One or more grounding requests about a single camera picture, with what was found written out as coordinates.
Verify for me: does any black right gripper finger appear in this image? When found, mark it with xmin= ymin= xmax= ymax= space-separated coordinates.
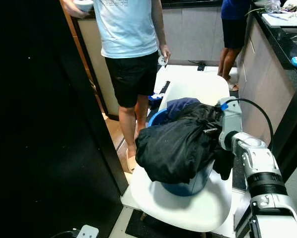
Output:
xmin=213 ymin=148 xmax=236 ymax=180

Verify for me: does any black clothes bundle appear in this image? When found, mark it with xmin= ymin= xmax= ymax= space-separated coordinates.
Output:
xmin=136 ymin=103 xmax=227 ymax=185

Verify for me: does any white handheld controller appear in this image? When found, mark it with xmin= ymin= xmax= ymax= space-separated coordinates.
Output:
xmin=157 ymin=54 xmax=169 ymax=66

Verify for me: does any white bowl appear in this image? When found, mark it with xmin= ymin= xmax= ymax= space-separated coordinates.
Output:
xmin=73 ymin=0 xmax=95 ymax=13

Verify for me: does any navy blue garment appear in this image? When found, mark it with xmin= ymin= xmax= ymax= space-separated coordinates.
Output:
xmin=166 ymin=98 xmax=202 ymax=120

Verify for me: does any large blue plastic basin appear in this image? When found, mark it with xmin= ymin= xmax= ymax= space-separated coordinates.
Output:
xmin=148 ymin=109 xmax=215 ymax=197

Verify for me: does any white plastic chair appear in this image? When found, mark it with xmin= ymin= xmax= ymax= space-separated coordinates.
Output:
xmin=129 ymin=73 xmax=234 ymax=233

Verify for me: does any black floor mat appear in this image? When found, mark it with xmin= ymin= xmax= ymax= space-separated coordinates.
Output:
xmin=148 ymin=81 xmax=171 ymax=111

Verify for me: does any black-topped kitchen counter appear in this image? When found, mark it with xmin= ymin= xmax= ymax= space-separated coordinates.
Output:
xmin=238 ymin=9 xmax=297 ymax=180

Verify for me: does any beige sandal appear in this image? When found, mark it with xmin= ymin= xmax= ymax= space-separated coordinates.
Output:
xmin=126 ymin=153 xmax=140 ymax=174

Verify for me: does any person in navy shirt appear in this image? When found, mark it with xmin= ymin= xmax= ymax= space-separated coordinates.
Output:
xmin=218 ymin=0 xmax=251 ymax=83

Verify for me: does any person in light blue t-shirt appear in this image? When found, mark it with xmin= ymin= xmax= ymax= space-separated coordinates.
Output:
xmin=62 ymin=0 xmax=172 ymax=174

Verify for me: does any white cutting board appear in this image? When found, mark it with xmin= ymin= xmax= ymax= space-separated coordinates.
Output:
xmin=261 ymin=13 xmax=297 ymax=27

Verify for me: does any black door panel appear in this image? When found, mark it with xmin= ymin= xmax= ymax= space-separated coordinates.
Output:
xmin=0 ymin=0 xmax=130 ymax=238

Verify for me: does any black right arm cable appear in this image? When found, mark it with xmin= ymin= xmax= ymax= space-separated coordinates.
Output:
xmin=237 ymin=98 xmax=275 ymax=149

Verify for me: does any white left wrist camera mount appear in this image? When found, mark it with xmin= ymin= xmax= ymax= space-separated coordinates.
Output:
xmin=76 ymin=225 xmax=100 ymax=238

